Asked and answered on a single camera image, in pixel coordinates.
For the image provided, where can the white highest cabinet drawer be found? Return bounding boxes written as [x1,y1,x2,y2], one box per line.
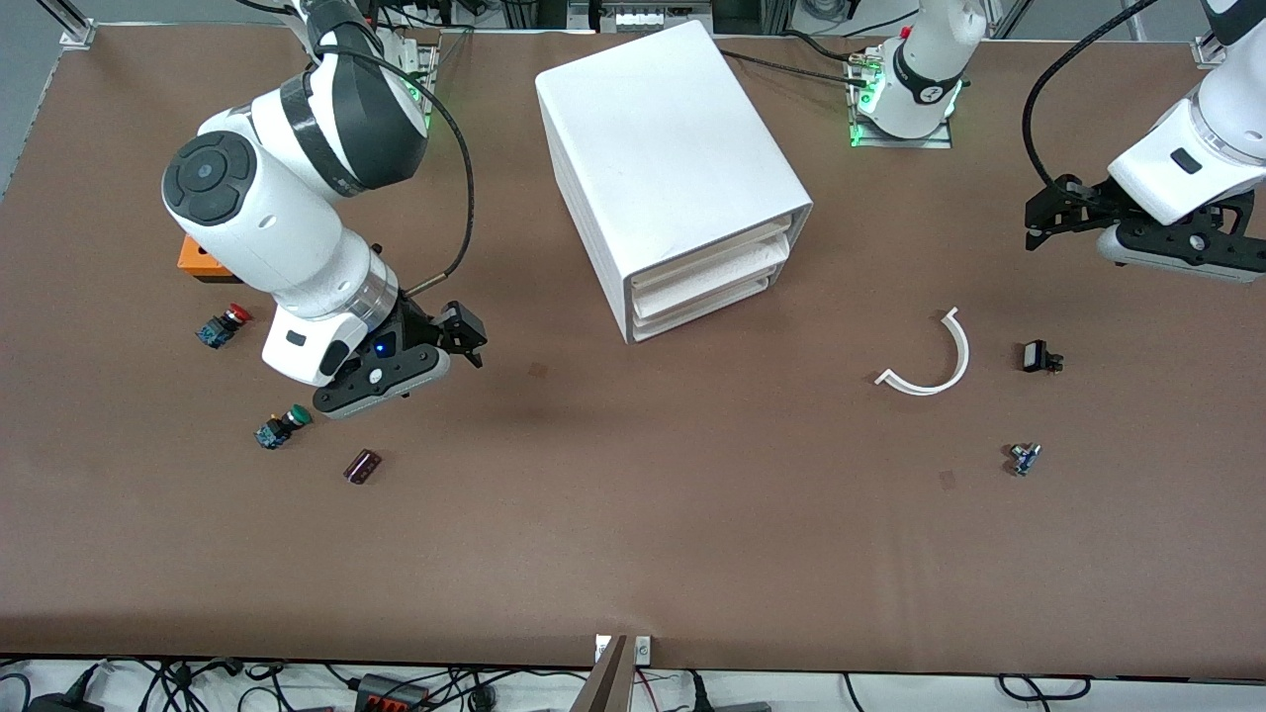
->
[629,213,797,300]

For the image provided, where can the white lowest cabinet drawer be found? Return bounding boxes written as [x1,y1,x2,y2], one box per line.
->
[633,265,777,344]

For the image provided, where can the white middle cabinet drawer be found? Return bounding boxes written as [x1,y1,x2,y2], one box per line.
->
[631,237,792,321]

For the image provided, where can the white drawer cabinet housing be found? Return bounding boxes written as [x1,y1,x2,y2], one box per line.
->
[535,20,815,345]

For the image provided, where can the orange box with hole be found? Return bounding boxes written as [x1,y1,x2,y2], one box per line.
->
[176,235,226,285]

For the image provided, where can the grey connector device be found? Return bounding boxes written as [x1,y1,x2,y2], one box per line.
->
[569,0,715,36]

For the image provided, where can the black orange power strip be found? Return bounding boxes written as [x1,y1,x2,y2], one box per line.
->
[354,672,432,712]

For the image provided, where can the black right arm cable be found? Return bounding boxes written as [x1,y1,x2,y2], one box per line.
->
[341,47,476,298]

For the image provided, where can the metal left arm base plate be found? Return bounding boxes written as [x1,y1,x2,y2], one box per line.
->
[849,49,953,150]

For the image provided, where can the white curved plastic bracket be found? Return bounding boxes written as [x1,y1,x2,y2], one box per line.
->
[874,307,971,397]

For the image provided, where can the green push button switch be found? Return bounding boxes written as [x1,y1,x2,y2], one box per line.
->
[254,403,314,451]

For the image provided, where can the red push button switch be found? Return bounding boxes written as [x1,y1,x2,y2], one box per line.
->
[195,304,254,350]

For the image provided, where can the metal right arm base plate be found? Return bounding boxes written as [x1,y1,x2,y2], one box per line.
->
[391,30,441,134]

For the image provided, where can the black base supply cable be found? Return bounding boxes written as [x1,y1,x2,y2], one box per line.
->
[722,44,873,90]

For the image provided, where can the grey camera stand post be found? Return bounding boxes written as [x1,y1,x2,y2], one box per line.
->
[571,635,631,712]

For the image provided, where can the black looped floor cable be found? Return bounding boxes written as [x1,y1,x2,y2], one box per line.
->
[997,674,1094,703]

